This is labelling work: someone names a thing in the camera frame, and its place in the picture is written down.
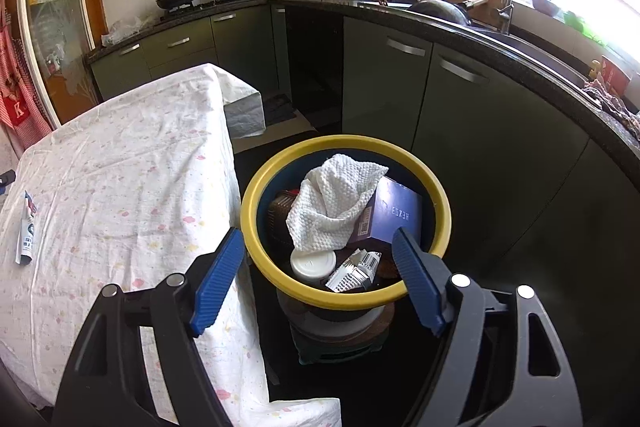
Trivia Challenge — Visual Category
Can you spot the yellow-rimmed dark bin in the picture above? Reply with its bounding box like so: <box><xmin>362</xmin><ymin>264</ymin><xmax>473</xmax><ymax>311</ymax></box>
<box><xmin>240</xmin><ymin>134</ymin><xmax>452</xmax><ymax>323</ymax></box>

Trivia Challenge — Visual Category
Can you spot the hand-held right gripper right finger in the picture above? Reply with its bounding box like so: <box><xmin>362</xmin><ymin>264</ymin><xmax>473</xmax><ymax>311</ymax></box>
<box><xmin>391</xmin><ymin>228</ymin><xmax>586</xmax><ymax>427</ymax></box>

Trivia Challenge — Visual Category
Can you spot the green plastic stool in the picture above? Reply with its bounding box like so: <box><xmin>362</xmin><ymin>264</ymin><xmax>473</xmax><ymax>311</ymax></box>
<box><xmin>295</xmin><ymin>317</ymin><xmax>391</xmax><ymax>367</ymax></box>

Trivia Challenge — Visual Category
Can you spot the white paper towel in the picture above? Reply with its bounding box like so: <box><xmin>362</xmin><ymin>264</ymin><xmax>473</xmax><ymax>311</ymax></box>
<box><xmin>286</xmin><ymin>153</ymin><xmax>390</xmax><ymax>254</ymax></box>

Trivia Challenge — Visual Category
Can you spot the black wok with wooden handle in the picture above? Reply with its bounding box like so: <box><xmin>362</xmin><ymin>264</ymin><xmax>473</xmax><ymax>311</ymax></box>
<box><xmin>407</xmin><ymin>0</ymin><xmax>489</xmax><ymax>28</ymax></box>

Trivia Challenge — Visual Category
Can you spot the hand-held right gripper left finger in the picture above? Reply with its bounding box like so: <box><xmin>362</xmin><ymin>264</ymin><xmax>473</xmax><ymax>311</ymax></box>
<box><xmin>50</xmin><ymin>227</ymin><xmax>246</xmax><ymax>427</ymax></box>

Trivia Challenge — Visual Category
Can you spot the white cup with heart label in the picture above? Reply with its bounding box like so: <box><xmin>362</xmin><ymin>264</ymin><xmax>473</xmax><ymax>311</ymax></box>
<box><xmin>291</xmin><ymin>249</ymin><xmax>337</xmax><ymax>285</ymax></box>

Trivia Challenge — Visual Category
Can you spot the white floral tablecloth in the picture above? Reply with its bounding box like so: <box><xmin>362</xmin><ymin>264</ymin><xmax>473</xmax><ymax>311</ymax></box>
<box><xmin>0</xmin><ymin>63</ymin><xmax>343</xmax><ymax>427</ymax></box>

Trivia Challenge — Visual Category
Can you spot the purple cardboard box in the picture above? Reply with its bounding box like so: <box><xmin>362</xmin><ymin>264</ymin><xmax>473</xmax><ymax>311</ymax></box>
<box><xmin>347</xmin><ymin>177</ymin><xmax>425</xmax><ymax>253</ymax></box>

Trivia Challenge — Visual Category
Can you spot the green base cabinet with drawers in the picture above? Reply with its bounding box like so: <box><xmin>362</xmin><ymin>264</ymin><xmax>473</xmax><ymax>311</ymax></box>
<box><xmin>90</xmin><ymin>4</ymin><xmax>291</xmax><ymax>100</ymax></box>

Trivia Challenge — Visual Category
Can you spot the brown plastic tray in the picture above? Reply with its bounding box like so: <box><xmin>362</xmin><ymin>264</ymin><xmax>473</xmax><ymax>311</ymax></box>
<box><xmin>267</xmin><ymin>189</ymin><xmax>301</xmax><ymax>248</ymax></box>

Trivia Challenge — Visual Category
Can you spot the black gas stove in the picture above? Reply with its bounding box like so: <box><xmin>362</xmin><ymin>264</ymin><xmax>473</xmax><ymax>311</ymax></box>
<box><xmin>157</xmin><ymin>0</ymin><xmax>256</xmax><ymax>15</ymax></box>

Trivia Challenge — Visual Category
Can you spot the glass sliding door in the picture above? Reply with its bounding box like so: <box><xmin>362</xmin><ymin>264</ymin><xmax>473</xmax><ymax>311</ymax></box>
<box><xmin>17</xmin><ymin>0</ymin><xmax>103</xmax><ymax>128</ymax></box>

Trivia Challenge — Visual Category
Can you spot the silver snack wrapper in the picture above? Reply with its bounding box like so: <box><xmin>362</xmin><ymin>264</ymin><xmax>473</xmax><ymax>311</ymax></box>
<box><xmin>325</xmin><ymin>248</ymin><xmax>383</xmax><ymax>293</ymax></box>

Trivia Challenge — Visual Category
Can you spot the round wooden board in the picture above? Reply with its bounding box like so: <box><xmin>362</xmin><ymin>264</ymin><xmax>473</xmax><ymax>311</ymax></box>
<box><xmin>277</xmin><ymin>289</ymin><xmax>397</xmax><ymax>348</ymax></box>

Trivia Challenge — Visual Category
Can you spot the red checked apron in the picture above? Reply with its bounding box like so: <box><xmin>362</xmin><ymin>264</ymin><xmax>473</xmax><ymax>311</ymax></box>
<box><xmin>0</xmin><ymin>0</ymin><xmax>53</xmax><ymax>148</ymax></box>

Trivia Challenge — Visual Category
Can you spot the red box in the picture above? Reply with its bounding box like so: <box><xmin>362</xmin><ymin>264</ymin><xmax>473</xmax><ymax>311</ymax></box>
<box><xmin>597</xmin><ymin>55</ymin><xmax>633</xmax><ymax>98</ymax></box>

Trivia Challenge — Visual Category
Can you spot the green base cabinet under sink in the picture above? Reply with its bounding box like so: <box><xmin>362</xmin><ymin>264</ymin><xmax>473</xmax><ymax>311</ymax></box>
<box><xmin>342</xmin><ymin>17</ymin><xmax>640</xmax><ymax>427</ymax></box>

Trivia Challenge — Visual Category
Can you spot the clear plastic bag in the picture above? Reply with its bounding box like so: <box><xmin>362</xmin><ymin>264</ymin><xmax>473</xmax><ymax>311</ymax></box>
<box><xmin>101</xmin><ymin>17</ymin><xmax>156</xmax><ymax>46</ymax></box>

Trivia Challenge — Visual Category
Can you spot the toothpaste tube on table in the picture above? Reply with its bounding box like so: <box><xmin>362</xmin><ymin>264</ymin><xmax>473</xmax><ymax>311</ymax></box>
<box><xmin>14</xmin><ymin>191</ymin><xmax>38</xmax><ymax>265</ymax></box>

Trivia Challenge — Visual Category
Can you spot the dark blue bowl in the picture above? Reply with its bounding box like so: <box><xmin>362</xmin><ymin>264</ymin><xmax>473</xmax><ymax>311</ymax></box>
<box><xmin>531</xmin><ymin>0</ymin><xmax>562</xmax><ymax>18</ymax></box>

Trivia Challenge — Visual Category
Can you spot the green plastic item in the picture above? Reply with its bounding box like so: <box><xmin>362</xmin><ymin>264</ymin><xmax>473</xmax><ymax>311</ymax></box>
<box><xmin>562</xmin><ymin>9</ymin><xmax>606</xmax><ymax>42</ymax></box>

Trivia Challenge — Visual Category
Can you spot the crumpled dish rag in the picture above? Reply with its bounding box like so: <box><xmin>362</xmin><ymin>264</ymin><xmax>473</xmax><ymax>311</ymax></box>
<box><xmin>582</xmin><ymin>79</ymin><xmax>640</xmax><ymax>132</ymax></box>

